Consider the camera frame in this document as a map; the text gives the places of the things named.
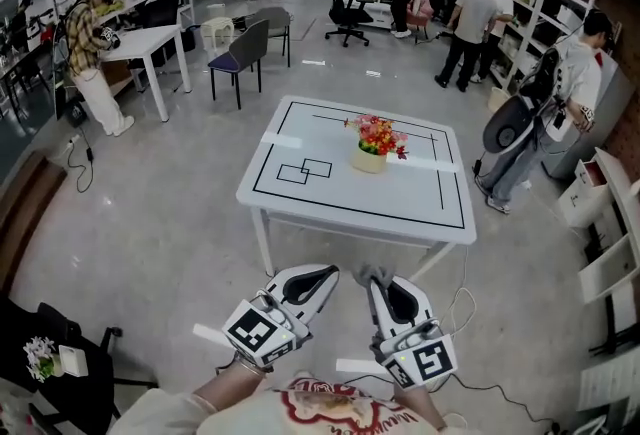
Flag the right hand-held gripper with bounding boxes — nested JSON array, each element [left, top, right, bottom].
[[367, 275, 460, 391]]

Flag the beige waste bin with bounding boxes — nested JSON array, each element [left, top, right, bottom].
[[487, 86, 511, 113]]

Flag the silver bracelet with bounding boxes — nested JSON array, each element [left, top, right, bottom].
[[233, 355, 269, 377]]

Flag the black crate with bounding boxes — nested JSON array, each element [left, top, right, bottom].
[[66, 100, 90, 129]]

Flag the white table with black lines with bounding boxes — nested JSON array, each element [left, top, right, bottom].
[[234, 95, 479, 282]]

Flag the white drawer cabinet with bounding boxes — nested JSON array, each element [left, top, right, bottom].
[[574, 350, 640, 413]]

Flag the pink chair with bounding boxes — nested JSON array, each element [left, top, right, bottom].
[[407, 0, 434, 42]]

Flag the person's left forearm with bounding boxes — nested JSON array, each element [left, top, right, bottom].
[[192, 357, 274, 407]]

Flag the black office chair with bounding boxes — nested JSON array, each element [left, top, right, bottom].
[[0, 295, 160, 435], [324, 0, 376, 48]]

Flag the white desk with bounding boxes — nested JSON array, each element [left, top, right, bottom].
[[99, 22, 194, 124]]

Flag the black white backpack rig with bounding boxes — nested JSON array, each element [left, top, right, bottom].
[[481, 46, 562, 155]]

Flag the brown wooden bench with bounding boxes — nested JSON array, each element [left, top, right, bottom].
[[0, 150, 69, 294]]

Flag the person's right forearm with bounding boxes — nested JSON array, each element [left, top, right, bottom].
[[392, 380, 448, 432]]

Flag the white open shelf box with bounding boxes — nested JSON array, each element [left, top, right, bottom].
[[577, 222, 640, 305]]

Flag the grey chair with blue seat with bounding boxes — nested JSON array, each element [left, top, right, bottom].
[[207, 18, 271, 111]]

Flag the white shelf unit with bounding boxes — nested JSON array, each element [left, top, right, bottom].
[[482, 0, 599, 97]]

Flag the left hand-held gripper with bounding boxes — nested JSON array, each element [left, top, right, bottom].
[[220, 263, 342, 370]]

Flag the black adapter cable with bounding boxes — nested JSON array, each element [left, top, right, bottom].
[[62, 132, 96, 194]]

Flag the white flower plant pot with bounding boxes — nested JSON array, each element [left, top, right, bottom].
[[22, 335, 64, 383]]

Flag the grey wiping cloth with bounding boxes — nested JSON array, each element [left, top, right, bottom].
[[349, 262, 395, 288]]

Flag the potted red pink flowers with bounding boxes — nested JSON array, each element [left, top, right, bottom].
[[342, 113, 410, 174]]

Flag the cream printed t-shirt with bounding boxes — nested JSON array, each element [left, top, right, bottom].
[[107, 372, 481, 435]]

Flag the white low cabinet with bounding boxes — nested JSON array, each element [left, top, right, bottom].
[[556, 157, 614, 230]]

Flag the grey cabinet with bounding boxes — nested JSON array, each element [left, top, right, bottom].
[[542, 55, 636, 182]]

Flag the white floor tape strip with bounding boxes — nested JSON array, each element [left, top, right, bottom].
[[334, 357, 385, 377], [192, 322, 232, 348]]

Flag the white stool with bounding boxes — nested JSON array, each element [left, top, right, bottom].
[[200, 16, 236, 62]]

